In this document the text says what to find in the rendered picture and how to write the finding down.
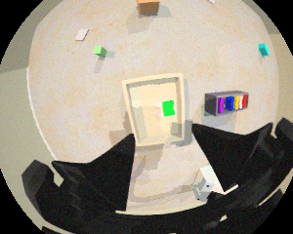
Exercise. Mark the blue fuse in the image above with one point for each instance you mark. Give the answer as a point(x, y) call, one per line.
point(229, 103)

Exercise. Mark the orange cube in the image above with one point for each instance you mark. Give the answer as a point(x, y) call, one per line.
point(148, 6)

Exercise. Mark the green fuse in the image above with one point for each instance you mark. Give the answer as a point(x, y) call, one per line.
point(168, 108)

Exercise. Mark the beige shallow tray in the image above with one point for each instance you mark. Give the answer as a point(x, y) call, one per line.
point(142, 94)

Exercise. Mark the small green block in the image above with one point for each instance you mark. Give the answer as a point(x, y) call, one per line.
point(100, 51)

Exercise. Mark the small cyan cube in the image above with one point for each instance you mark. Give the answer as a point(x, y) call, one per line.
point(263, 50)

